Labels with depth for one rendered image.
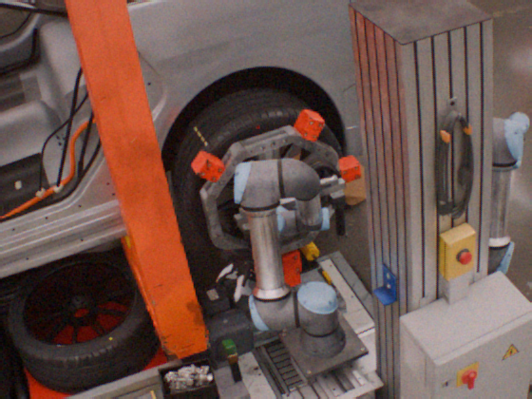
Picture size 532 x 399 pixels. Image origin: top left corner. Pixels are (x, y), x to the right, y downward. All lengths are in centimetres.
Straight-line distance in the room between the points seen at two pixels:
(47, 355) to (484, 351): 186
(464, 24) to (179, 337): 175
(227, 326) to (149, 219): 83
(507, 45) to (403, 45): 429
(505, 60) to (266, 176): 362
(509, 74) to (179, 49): 307
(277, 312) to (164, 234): 49
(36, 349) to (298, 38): 161
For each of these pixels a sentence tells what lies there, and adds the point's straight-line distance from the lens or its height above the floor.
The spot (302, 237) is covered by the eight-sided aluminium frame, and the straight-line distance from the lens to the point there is 353.
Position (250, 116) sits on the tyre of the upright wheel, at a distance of 325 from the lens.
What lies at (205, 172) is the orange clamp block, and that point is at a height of 108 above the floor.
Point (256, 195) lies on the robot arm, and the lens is 252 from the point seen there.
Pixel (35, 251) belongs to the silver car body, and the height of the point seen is 83.
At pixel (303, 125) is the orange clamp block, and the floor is 113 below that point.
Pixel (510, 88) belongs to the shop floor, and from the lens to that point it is 561.
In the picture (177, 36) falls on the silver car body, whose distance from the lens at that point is 314.
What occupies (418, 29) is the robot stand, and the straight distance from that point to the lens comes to 191.
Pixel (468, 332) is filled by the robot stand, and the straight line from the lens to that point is 228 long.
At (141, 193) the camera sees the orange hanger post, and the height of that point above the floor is 130.
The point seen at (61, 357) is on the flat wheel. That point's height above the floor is 50.
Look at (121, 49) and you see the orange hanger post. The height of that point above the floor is 181.
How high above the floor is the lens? 291
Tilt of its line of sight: 38 degrees down
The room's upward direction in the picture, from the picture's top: 9 degrees counter-clockwise
